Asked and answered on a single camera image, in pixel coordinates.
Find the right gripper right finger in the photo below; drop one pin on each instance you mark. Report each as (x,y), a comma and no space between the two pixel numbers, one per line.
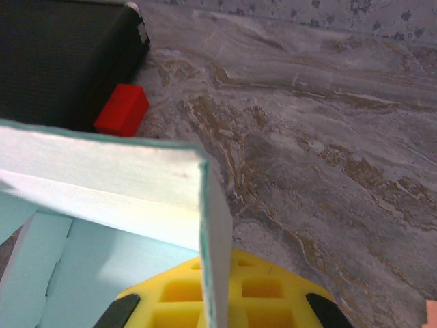
(266,300)

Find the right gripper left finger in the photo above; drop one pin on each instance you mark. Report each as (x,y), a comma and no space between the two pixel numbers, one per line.
(177,300)

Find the light blue paper box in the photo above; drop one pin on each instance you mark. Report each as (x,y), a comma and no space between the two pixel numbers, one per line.
(102,184)

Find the brown paper box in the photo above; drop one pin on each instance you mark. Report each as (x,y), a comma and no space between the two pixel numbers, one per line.
(433,312)

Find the red block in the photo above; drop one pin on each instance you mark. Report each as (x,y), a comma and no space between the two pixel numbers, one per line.
(123,109)

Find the black briefcase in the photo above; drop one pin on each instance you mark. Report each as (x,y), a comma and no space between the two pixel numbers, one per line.
(61,58)

